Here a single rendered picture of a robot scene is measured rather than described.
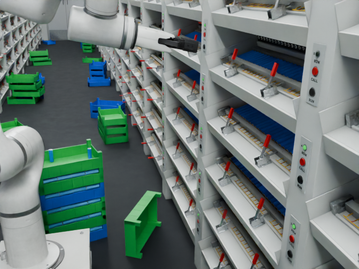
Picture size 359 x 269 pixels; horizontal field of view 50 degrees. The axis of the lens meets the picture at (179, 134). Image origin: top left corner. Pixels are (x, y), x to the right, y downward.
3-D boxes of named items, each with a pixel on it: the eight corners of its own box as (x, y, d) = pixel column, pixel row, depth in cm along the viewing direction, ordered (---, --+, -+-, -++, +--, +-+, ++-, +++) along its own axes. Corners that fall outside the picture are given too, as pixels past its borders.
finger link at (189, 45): (172, 48, 102) (195, 53, 104) (175, 50, 99) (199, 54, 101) (174, 36, 101) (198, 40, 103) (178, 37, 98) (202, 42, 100)
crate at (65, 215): (44, 226, 180) (42, 211, 177) (36, 206, 196) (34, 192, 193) (106, 210, 193) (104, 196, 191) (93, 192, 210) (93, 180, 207)
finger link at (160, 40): (148, 40, 99) (162, 41, 103) (170, 46, 95) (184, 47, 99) (148, 35, 99) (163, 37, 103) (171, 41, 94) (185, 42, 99)
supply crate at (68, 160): (38, 180, 171) (36, 164, 169) (30, 163, 188) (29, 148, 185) (103, 167, 185) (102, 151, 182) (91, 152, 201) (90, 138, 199)
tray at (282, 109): (300, 137, 87) (293, 100, 83) (211, 80, 142) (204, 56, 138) (376, 104, 89) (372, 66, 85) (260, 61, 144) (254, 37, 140)
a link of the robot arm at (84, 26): (123, 7, 99) (117, 39, 104) (70, -5, 94) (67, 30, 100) (126, 21, 92) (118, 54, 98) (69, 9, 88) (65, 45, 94)
